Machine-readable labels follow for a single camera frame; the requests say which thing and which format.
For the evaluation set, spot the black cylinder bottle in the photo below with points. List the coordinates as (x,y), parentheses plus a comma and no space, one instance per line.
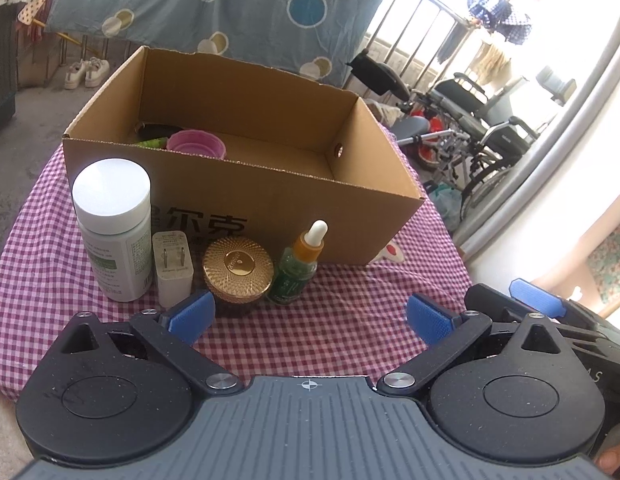
(155,130)

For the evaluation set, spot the wheelchair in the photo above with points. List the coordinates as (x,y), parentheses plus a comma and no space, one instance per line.
(489,125)

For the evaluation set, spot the blue blanket with shapes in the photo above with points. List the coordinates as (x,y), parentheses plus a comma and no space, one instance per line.
(215,5)

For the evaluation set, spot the beige bag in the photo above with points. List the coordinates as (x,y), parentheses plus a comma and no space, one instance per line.
(384,112)

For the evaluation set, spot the metal balcony railing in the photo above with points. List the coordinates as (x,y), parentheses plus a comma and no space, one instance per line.
(414,25)

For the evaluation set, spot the dark cabinet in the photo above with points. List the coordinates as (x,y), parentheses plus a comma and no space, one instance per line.
(1,75)

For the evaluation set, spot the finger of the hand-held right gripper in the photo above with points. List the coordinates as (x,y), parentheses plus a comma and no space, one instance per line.
(537,297)

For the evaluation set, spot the white charger plug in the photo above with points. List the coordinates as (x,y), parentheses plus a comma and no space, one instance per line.
(172,270)

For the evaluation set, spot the green dropper bottle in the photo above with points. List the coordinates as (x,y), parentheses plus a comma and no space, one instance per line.
(292,280)

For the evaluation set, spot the purple checked tablecloth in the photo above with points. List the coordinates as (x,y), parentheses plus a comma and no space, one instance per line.
(340,300)

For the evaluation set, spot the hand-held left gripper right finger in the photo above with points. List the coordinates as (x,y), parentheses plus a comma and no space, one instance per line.
(432,317)

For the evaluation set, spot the person's right hand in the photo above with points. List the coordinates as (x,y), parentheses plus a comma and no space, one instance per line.
(617,462)

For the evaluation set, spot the beige hanging towel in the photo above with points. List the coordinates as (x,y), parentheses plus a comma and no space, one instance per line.
(492,60)

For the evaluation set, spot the green tube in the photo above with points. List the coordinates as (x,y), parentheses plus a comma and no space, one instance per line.
(152,143)

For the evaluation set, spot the gold lidded jar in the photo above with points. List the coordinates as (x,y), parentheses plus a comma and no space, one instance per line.
(237,265)

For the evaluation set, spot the dark cloth on railing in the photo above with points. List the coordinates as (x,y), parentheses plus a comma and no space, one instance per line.
(447,45)

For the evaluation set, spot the green plastic bag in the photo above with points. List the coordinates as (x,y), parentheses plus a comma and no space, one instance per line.
(447,205)

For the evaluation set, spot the black padded seat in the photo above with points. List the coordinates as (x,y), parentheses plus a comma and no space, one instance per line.
(382,77)

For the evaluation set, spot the pink collapsible cup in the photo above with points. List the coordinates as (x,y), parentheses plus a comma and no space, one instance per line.
(197,145)

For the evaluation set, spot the white lidded pill bottle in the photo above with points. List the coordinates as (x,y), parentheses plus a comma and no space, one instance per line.
(115,240)

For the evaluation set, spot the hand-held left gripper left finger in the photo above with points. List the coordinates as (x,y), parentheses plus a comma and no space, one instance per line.
(190,312)

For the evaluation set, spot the yellow pole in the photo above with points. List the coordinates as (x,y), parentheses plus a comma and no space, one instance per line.
(60,32)

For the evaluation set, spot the cardboard box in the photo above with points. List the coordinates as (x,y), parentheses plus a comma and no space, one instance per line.
(290,195)

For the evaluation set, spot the kids tricycle grey seat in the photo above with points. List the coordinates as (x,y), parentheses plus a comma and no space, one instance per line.
(409,132)

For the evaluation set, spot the blue checked hanging cloth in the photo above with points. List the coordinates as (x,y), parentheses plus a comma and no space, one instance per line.
(504,15)

